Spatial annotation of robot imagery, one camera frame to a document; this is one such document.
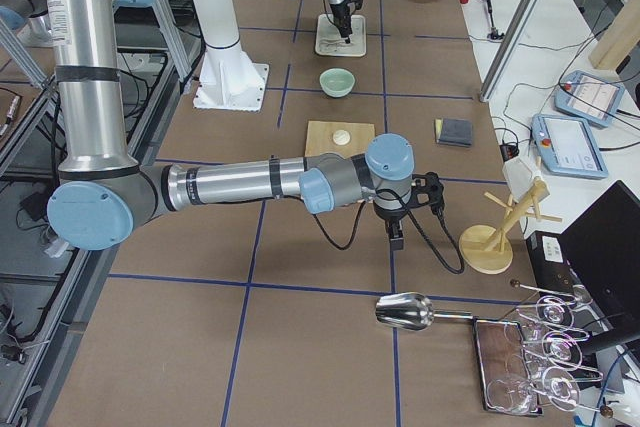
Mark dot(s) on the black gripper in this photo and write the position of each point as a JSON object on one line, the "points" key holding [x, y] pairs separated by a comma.
{"points": [[341, 13], [391, 217]]}

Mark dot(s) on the white ceramic spoon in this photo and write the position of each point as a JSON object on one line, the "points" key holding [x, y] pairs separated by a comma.
{"points": [[333, 43]]}

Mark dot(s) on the green ceramic bowl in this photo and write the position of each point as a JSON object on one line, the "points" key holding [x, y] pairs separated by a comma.
{"points": [[337, 82]]}

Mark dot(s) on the white steamed bun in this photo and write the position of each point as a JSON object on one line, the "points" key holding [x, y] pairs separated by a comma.
{"points": [[341, 137]]}

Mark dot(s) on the white bear tray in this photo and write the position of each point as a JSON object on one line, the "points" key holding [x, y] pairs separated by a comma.
{"points": [[326, 30]]}

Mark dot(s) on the metal scoop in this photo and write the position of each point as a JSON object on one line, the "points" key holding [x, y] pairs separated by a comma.
{"points": [[414, 311]]}

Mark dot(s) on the wooden mug tree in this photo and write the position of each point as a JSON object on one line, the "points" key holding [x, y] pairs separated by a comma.
{"points": [[485, 248]]}

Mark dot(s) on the wooden cutting board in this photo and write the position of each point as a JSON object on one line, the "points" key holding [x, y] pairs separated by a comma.
{"points": [[319, 138]]}

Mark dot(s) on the grey folded cloth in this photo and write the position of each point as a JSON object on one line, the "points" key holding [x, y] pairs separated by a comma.
{"points": [[454, 132]]}

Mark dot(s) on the black glass rack tray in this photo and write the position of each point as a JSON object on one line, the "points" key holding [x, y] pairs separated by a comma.
{"points": [[498, 347]]}

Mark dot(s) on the lower teach pendant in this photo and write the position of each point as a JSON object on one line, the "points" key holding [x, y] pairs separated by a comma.
{"points": [[567, 146]]}

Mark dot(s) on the teach pendant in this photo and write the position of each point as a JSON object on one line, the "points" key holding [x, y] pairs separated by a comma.
{"points": [[567, 146], [592, 98]]}

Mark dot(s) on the clear wine glass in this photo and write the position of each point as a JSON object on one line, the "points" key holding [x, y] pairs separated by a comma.
{"points": [[510, 394]]}

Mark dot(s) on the black monitor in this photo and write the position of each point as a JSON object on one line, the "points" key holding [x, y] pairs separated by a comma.
{"points": [[602, 247]]}

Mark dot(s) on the upper teach pendant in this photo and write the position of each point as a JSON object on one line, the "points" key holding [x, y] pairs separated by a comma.
{"points": [[592, 98]]}

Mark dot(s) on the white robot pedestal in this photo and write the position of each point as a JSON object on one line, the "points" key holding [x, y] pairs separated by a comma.
{"points": [[228, 79]]}

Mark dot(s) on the aluminium frame post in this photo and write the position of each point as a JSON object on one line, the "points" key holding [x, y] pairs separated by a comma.
{"points": [[507, 48]]}

